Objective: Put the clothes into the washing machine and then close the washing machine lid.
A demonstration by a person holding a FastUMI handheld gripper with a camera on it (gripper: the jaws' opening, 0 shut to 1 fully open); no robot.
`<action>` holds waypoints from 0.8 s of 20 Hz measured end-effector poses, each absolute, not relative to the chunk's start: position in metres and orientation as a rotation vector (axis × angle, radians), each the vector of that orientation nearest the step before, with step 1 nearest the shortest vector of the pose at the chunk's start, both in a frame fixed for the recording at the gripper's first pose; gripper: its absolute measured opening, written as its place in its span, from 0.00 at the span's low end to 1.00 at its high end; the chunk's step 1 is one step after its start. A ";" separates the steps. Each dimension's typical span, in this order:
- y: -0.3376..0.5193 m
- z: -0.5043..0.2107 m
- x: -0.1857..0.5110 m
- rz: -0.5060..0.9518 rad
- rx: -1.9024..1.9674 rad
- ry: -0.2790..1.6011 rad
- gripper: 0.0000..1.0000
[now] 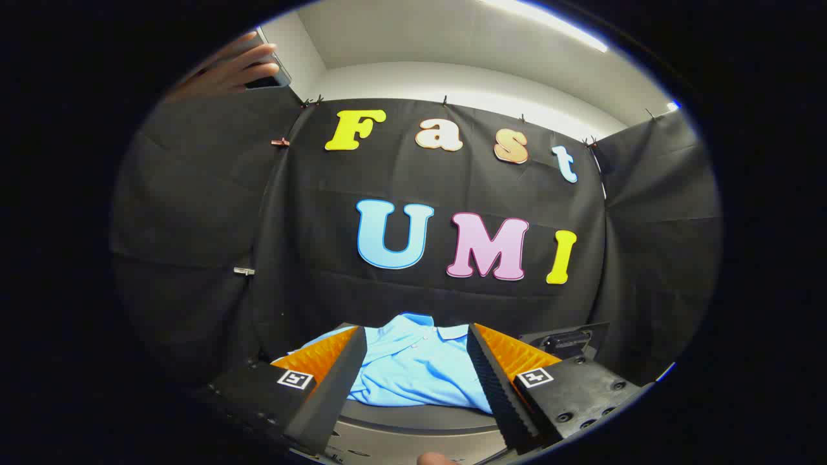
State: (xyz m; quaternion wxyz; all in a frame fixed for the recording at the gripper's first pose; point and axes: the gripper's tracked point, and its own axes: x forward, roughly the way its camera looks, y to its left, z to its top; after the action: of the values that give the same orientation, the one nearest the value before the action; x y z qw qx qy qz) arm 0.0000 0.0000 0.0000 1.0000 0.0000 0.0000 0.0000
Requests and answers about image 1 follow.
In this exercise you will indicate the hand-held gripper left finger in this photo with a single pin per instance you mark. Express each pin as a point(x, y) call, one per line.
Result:
point(326, 400)

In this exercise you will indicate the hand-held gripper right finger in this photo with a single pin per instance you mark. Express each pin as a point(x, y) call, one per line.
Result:
point(501, 394)

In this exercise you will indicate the light blue polo shirt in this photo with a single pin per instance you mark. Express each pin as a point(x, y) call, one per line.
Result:
point(413, 368)

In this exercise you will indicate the grey box cabinet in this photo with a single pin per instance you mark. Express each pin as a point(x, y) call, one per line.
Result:
point(413, 434)

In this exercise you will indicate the silver cloth clip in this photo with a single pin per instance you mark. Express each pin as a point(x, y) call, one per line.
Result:
point(243, 271)

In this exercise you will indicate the black backdrop cloth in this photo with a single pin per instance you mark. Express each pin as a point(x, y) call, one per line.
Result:
point(323, 226)

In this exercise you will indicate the copper cloth clip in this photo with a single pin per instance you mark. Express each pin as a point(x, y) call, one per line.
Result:
point(280, 142)

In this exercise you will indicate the grey handheld device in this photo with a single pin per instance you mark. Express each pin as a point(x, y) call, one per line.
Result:
point(282, 76)

